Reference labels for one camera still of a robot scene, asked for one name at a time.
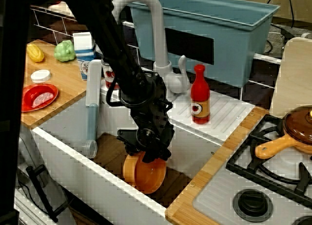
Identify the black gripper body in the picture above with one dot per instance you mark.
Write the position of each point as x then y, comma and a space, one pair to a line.
153, 130

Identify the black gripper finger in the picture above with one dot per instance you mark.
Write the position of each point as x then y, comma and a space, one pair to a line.
132, 151
150, 158

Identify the orange plastic pot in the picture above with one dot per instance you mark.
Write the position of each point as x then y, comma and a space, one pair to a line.
146, 176

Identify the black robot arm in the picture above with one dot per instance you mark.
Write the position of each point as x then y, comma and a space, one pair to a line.
102, 27

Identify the white toy sink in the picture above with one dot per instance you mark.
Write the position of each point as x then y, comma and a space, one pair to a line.
73, 147

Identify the brown pot lid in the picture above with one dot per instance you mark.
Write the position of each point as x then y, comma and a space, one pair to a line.
298, 124

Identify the wooden divider strip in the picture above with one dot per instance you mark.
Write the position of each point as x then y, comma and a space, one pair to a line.
207, 171

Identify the red ketchup bottle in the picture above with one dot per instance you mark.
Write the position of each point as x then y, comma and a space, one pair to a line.
200, 93

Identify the tomato soup can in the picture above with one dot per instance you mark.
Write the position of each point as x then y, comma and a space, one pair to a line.
108, 75

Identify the grey stove top panel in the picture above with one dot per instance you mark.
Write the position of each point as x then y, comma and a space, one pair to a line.
214, 191

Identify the clear plastic tube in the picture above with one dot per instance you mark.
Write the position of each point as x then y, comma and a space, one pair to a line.
93, 88

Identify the grey toy faucet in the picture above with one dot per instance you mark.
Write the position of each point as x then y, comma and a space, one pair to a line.
158, 40

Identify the black tape strip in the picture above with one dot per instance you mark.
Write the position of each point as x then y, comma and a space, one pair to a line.
197, 48

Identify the black stove grate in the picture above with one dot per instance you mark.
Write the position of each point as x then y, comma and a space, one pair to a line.
243, 164

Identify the pink ham slice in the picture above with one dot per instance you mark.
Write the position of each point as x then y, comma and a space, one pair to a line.
43, 99

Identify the wooden countertop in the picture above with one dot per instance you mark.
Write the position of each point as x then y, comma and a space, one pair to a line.
63, 74

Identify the white blue milk carton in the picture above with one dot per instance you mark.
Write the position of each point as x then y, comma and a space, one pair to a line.
84, 49

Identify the grey black stove knob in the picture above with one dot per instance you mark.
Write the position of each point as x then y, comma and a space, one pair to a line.
252, 205
304, 221

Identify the red bowl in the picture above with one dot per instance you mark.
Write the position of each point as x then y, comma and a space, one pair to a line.
34, 92

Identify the red plate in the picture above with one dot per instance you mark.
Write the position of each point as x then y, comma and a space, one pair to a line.
26, 105

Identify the green toy lettuce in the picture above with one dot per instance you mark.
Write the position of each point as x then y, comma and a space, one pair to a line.
64, 50

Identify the white round lid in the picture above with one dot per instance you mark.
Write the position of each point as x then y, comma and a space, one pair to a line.
40, 75

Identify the teal plastic bin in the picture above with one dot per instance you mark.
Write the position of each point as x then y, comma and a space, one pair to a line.
231, 35

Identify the yellow toy corn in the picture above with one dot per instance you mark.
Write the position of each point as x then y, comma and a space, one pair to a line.
35, 52

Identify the light wooden board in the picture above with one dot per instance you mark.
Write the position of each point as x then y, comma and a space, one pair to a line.
295, 76

